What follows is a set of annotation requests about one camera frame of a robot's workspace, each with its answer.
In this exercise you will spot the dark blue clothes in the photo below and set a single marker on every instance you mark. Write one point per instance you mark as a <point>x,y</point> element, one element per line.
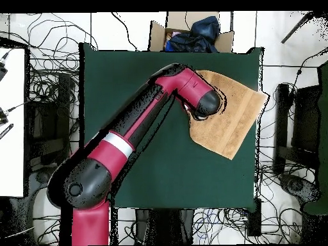
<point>200,38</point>

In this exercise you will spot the black camera device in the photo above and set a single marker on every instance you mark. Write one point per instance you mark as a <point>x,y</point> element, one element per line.
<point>2,118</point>
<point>2,71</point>

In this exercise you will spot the white desk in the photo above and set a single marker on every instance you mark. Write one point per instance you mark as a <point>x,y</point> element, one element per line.
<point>12,153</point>

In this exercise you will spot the black flat strip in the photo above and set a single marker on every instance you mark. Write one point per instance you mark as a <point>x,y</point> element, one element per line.
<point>6,131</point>

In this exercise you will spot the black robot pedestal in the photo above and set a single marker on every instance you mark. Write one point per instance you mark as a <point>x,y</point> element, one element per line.
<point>164,225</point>

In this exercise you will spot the dark green table cloth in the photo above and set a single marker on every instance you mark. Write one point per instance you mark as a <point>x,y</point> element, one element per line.
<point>115,89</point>

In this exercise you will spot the black metal frame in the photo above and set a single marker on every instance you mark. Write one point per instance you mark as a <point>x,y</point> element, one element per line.
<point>62,102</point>
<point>282,115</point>

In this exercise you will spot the dark chair base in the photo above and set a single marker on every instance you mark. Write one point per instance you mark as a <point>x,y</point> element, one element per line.
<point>297,185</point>

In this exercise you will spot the tan terry towel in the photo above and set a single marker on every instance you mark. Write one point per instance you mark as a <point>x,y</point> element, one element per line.
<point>230,123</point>

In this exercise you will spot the black rectangular block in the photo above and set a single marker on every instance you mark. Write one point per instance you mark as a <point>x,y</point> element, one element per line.
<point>254,220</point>

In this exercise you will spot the cardboard box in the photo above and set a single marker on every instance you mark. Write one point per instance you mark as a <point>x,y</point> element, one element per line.
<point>156,38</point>

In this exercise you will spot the green covered table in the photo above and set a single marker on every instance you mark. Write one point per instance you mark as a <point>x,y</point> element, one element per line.
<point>324,128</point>

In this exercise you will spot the black rod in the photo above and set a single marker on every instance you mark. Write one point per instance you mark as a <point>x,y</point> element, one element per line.
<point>294,28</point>

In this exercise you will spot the grey chair base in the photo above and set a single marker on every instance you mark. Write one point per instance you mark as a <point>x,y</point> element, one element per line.
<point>41,176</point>

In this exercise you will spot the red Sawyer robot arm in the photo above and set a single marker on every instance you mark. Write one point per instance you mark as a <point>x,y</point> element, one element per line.
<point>112,153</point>

